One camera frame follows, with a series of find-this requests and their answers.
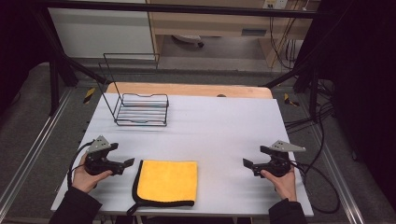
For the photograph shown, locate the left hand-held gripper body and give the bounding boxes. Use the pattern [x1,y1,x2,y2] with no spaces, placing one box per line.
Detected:
[84,134,126,176]

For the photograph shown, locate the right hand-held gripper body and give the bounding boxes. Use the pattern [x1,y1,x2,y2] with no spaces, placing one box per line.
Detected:
[252,139,306,179]

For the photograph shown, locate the person's left hand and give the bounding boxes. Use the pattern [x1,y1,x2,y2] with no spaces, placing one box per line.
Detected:
[71,152,113,194]

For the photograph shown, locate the person's right hand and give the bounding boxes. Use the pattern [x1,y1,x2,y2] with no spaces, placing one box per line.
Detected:
[261,166,298,203]

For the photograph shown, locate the yellow towel with black edge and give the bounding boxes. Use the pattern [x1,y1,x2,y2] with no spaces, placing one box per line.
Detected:
[126,159,199,217]

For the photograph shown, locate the yellow and black tape strip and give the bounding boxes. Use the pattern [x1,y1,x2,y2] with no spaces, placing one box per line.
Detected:
[283,92,300,107]
[83,87,96,105]

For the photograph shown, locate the wooden table board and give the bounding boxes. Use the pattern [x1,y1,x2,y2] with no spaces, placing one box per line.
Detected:
[106,81,274,100]

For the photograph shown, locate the white cabinet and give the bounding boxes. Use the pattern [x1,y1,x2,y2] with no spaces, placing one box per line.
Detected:
[48,7,156,60]

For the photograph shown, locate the white object under desk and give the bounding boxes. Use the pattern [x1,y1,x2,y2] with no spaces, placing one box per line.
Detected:
[172,35,205,49]

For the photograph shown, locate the white power strip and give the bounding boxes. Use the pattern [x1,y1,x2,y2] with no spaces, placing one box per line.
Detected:
[262,0,289,9]

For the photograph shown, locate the left hand-held gripper cable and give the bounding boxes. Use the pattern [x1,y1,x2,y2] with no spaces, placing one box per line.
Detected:
[66,140,95,190]

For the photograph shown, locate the hand-held gripper cable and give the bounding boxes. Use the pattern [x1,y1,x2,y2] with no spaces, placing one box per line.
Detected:
[289,160,342,216]
[66,140,95,190]

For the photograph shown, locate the black wire rack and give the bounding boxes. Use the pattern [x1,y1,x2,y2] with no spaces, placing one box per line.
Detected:
[98,52,170,128]

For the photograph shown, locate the bundle of black floor cables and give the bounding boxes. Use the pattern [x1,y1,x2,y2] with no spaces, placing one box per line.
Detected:
[284,102,335,133]

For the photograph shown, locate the aluminium floor rail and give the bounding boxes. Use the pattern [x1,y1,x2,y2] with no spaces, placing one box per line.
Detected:
[0,88,74,213]
[311,124,365,224]

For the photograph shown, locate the right hand-held gripper cable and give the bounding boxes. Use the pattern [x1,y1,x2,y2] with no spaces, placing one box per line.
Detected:
[289,160,342,216]

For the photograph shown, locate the hanging cables under desk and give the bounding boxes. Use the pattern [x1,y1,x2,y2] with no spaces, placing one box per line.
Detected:
[269,15,300,70]

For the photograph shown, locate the black metal frame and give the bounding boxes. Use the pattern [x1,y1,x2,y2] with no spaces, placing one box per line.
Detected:
[31,0,323,122]

